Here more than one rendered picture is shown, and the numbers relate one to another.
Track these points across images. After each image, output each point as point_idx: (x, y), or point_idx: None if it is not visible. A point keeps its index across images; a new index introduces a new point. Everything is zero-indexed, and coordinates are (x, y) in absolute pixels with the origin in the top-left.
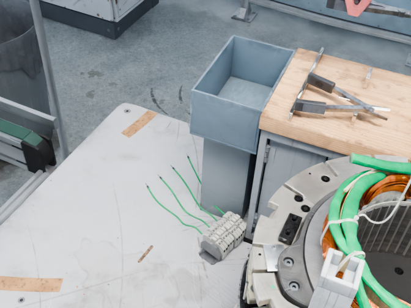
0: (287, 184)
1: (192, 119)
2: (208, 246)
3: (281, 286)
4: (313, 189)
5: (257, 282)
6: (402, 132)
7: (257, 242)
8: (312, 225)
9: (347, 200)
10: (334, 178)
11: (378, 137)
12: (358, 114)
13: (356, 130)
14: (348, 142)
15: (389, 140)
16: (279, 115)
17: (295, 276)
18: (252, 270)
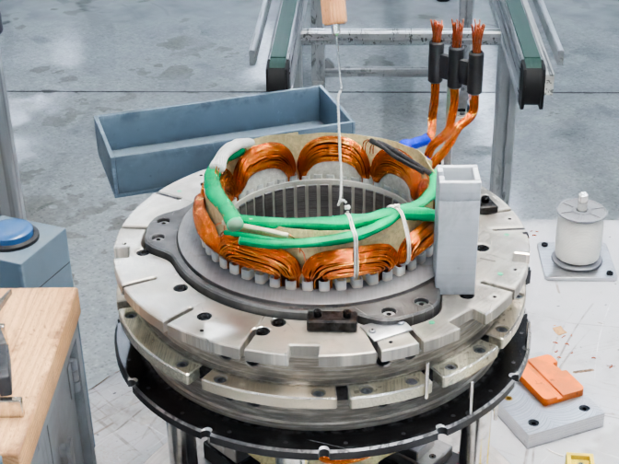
0: (239, 345)
1: None
2: None
3: (427, 314)
4: (234, 322)
5: (436, 334)
6: (9, 299)
7: (373, 348)
8: (315, 301)
9: (317, 221)
10: (198, 308)
11: (32, 318)
12: None
13: (21, 340)
14: (57, 345)
15: (34, 307)
16: (10, 430)
17: (407, 302)
18: (418, 345)
